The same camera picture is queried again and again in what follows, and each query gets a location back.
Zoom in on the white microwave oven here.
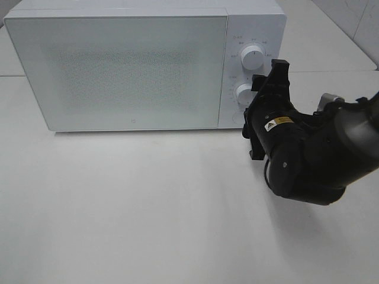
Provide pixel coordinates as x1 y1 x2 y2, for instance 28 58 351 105
4 1 287 132

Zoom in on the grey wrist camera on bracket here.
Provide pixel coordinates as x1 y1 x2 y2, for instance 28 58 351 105
314 93 345 113

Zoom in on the white microwave door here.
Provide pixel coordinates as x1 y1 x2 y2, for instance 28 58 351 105
5 17 227 131

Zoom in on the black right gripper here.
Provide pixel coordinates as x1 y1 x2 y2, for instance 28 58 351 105
242 59 299 160

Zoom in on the round white door button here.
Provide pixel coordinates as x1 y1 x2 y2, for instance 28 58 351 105
232 111 245 127

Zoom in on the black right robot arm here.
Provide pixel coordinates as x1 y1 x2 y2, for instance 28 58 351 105
242 59 378 205

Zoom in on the white microwave knob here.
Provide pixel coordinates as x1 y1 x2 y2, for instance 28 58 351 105
235 83 256 106
240 43 265 70

